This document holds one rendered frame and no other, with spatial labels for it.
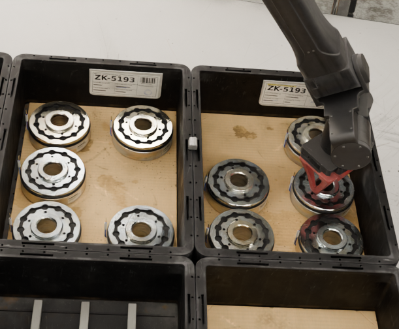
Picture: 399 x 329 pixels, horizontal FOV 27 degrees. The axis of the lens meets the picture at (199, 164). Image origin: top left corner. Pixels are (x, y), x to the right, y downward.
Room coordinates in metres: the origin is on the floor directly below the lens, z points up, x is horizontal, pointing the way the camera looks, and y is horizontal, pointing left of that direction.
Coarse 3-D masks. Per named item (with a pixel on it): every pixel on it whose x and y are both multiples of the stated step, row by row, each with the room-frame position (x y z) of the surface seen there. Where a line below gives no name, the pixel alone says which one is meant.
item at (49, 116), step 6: (48, 114) 0.95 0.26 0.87; (54, 114) 0.95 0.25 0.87; (60, 114) 0.96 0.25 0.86; (66, 114) 0.96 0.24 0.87; (48, 120) 0.94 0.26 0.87; (72, 120) 0.95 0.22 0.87; (48, 126) 0.92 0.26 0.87; (54, 126) 0.93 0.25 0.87; (66, 126) 0.93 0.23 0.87; (60, 132) 0.92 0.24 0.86
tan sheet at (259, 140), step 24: (216, 120) 1.04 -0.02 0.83; (240, 120) 1.05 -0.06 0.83; (264, 120) 1.06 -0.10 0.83; (288, 120) 1.07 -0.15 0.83; (216, 144) 0.98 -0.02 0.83; (240, 144) 0.99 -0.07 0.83; (264, 144) 1.00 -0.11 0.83; (264, 168) 0.94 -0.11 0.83; (288, 168) 0.95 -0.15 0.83; (288, 192) 0.90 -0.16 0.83; (216, 216) 0.82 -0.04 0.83; (264, 216) 0.84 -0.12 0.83; (288, 216) 0.84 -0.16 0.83; (288, 240) 0.80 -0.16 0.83
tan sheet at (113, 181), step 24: (96, 120) 0.99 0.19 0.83; (24, 144) 0.91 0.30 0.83; (96, 144) 0.93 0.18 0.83; (96, 168) 0.88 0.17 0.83; (120, 168) 0.89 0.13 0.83; (144, 168) 0.90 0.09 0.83; (168, 168) 0.91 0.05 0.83; (96, 192) 0.83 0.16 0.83; (120, 192) 0.84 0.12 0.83; (144, 192) 0.85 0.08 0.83; (168, 192) 0.85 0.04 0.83; (96, 216) 0.78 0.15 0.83; (168, 216) 0.81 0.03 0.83; (96, 240) 0.74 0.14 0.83
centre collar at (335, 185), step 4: (316, 176) 0.91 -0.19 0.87; (316, 180) 0.90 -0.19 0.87; (336, 180) 0.91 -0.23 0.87; (332, 184) 0.90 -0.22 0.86; (336, 184) 0.90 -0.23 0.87; (336, 188) 0.89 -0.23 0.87; (320, 192) 0.88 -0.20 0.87; (324, 192) 0.88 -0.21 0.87; (328, 192) 0.88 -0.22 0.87; (332, 192) 0.88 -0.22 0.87; (336, 192) 0.88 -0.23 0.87; (324, 196) 0.87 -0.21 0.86; (328, 196) 0.87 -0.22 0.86
